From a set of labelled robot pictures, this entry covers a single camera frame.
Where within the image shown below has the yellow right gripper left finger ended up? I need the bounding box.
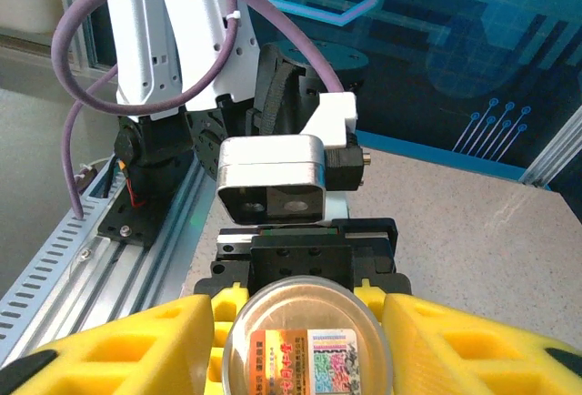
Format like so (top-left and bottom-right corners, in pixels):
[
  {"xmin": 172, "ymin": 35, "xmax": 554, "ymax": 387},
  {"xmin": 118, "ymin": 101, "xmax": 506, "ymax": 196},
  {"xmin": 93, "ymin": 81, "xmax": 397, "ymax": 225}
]
[{"xmin": 0, "ymin": 293, "xmax": 215, "ymax": 395}]

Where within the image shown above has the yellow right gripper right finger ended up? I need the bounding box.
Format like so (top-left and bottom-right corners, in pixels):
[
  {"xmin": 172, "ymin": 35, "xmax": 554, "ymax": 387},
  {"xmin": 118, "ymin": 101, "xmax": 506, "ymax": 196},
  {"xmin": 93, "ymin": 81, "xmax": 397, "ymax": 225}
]
[{"xmin": 384, "ymin": 293, "xmax": 582, "ymax": 395}]

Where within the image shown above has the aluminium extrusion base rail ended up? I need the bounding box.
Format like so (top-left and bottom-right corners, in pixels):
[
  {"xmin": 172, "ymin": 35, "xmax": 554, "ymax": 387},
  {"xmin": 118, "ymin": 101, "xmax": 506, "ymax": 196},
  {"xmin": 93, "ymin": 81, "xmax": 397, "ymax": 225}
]
[{"xmin": 0, "ymin": 153, "xmax": 219, "ymax": 369}]

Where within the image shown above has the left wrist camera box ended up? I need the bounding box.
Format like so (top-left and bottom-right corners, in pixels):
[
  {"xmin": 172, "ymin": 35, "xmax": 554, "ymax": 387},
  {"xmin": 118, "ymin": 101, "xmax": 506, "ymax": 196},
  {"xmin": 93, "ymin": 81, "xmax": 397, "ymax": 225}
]
[{"xmin": 216, "ymin": 91, "xmax": 372, "ymax": 227}]

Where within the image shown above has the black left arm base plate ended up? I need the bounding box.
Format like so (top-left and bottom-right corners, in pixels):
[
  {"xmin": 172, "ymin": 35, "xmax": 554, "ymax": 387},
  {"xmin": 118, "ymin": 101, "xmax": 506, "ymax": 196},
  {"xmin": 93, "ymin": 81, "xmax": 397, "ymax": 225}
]
[{"xmin": 97, "ymin": 194, "xmax": 169, "ymax": 250}]

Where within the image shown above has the slotted grey cable duct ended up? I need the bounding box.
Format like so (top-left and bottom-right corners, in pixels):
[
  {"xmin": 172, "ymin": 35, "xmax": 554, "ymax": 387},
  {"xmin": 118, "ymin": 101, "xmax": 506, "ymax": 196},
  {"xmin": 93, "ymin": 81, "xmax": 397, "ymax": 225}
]
[{"xmin": 0, "ymin": 194, "xmax": 119, "ymax": 337}]

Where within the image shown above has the aluminium blue side rail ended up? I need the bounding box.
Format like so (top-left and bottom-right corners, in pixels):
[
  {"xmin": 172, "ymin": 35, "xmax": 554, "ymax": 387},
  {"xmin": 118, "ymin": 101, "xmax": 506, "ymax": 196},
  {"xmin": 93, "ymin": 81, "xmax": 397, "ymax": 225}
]
[{"xmin": 356, "ymin": 129, "xmax": 554, "ymax": 191}]

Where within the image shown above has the black woven strap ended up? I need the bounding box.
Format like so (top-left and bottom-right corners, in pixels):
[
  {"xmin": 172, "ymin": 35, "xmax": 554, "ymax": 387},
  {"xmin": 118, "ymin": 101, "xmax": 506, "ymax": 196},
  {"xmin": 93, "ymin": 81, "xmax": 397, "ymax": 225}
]
[{"xmin": 252, "ymin": 60, "xmax": 296, "ymax": 137}]

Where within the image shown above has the aluminium frame post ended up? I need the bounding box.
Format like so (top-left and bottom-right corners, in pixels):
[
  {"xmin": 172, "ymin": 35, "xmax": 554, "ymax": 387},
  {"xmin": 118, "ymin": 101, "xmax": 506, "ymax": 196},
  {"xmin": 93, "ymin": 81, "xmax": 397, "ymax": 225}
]
[
  {"xmin": 53, "ymin": 0, "xmax": 99, "ymax": 73},
  {"xmin": 517, "ymin": 106, "xmax": 582, "ymax": 192}
]

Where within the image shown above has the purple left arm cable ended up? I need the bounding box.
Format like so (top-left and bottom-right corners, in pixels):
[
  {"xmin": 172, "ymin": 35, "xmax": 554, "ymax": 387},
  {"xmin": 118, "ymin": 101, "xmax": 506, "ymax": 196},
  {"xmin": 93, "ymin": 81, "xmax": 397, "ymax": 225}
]
[{"xmin": 50, "ymin": 0, "xmax": 345, "ymax": 221}]

